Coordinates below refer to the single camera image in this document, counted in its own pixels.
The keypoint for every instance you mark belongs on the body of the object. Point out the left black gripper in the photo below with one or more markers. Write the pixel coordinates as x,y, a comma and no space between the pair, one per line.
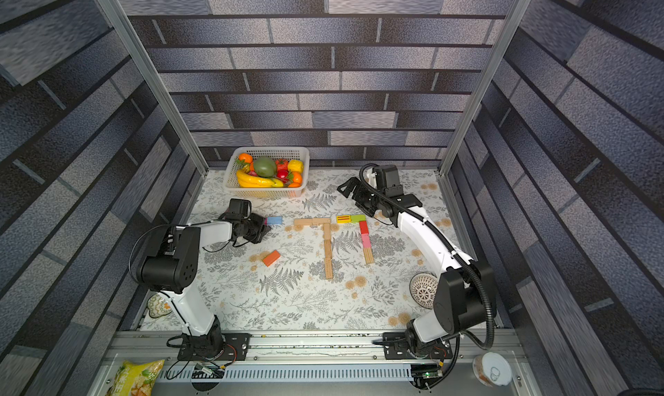
264,228

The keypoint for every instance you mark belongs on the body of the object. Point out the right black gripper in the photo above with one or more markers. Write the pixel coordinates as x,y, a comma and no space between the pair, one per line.
355,194

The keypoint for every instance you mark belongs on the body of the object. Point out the orange block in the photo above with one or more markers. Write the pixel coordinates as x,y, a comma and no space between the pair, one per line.
271,258

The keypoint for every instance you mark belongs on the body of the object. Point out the pink block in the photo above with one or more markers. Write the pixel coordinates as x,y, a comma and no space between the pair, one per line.
366,242

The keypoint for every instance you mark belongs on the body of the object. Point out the natural wood block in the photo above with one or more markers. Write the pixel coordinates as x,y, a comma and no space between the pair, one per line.
320,221
328,268
303,222

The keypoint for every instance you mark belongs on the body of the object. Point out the wood block marked 71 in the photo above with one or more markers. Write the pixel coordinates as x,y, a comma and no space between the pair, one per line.
327,250

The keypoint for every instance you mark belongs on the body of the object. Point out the yellow block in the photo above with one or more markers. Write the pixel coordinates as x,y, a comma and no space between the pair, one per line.
343,219

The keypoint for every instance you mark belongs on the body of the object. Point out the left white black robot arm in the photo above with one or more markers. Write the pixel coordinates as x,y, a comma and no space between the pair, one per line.
165,260

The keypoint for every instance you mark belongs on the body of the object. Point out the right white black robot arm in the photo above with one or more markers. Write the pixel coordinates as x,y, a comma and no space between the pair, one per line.
464,301

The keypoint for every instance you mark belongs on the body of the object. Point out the yellow toy banana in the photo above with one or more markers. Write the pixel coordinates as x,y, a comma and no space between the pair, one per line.
246,180

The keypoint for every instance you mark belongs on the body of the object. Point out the white plastic basket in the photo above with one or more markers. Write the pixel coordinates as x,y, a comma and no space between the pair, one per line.
294,187

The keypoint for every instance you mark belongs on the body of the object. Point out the green toy mango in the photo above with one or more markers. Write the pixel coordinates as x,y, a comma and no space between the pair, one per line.
264,167

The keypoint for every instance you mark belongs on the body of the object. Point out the orange toy fruit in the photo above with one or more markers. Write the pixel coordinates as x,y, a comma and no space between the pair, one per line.
245,158

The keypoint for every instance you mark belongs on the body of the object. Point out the yellow toy pepper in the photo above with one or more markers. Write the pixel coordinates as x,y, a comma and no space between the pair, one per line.
296,166

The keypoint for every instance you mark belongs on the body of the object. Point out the white perforated bowl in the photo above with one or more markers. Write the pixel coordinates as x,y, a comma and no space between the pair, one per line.
423,287

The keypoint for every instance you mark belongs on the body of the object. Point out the patterned ceramic bowl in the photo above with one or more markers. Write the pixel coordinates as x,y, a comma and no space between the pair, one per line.
158,306

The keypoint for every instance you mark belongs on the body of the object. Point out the green snack bag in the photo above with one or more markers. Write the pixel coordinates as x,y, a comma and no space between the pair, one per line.
135,380

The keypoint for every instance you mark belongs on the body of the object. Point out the white lidded cup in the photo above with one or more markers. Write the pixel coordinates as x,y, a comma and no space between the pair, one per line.
492,370

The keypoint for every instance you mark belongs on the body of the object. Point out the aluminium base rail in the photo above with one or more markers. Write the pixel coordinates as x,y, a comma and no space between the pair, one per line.
335,362

